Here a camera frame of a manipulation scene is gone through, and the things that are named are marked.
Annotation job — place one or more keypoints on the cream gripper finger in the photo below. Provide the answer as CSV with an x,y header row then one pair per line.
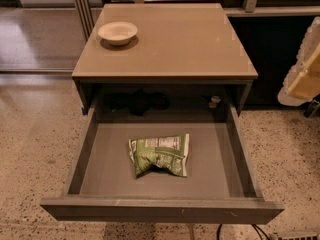
x,y
305,86
313,63

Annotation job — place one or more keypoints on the green jalapeno chip bag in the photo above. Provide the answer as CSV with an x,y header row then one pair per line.
x,y
168,153

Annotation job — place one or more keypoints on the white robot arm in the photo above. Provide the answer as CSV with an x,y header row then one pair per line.
x,y
310,43

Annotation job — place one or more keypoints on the grey cabinet with glass top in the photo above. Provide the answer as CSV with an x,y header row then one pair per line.
x,y
192,43

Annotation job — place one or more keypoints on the small round knob in cabinet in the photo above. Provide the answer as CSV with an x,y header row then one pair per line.
x,y
214,101

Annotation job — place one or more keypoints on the metal floor vent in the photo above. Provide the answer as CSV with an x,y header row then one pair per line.
x,y
295,235

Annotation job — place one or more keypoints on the white ceramic bowl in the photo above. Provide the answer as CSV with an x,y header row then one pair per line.
x,y
117,33

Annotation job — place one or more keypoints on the metal window frame post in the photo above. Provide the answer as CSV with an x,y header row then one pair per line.
x,y
86,18

